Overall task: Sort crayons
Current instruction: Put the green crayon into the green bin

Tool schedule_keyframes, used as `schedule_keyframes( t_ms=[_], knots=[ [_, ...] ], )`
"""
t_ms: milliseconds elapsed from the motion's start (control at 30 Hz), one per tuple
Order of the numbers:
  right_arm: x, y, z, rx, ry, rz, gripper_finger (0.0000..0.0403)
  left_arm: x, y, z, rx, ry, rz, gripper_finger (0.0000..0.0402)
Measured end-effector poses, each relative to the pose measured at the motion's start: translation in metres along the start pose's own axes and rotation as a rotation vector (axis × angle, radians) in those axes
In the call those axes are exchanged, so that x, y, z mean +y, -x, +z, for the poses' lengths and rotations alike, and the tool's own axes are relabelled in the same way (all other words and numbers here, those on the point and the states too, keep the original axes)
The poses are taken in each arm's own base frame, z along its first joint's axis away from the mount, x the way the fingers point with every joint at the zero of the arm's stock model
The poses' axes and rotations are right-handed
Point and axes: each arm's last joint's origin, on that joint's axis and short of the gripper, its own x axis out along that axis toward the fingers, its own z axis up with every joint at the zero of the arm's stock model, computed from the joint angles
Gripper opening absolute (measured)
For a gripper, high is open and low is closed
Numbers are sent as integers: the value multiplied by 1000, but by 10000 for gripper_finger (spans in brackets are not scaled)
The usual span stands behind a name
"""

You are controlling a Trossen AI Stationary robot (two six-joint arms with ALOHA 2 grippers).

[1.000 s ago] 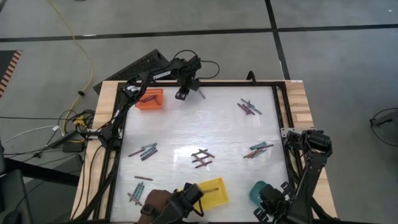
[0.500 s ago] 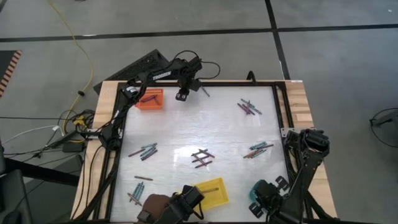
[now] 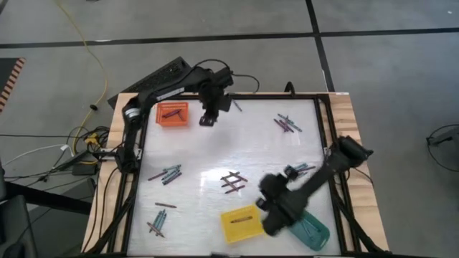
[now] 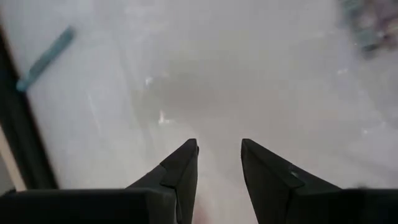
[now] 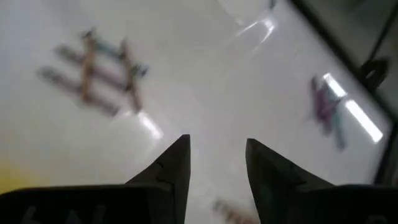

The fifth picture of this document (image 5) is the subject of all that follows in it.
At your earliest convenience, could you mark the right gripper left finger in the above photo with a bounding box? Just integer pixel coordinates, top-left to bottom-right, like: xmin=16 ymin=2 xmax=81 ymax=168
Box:
xmin=126 ymin=134 xmax=191 ymax=224

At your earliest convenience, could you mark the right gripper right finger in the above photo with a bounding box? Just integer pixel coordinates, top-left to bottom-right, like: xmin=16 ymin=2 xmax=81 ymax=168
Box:
xmin=246 ymin=139 xmax=333 ymax=224

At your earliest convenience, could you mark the teal crayon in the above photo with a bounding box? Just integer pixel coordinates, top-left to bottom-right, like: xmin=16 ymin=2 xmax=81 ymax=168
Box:
xmin=328 ymin=93 xmax=348 ymax=151
xmin=81 ymin=30 xmax=150 ymax=77

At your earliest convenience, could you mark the black clamp hook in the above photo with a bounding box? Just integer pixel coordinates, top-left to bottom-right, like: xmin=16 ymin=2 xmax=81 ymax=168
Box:
xmin=357 ymin=57 xmax=391 ymax=93

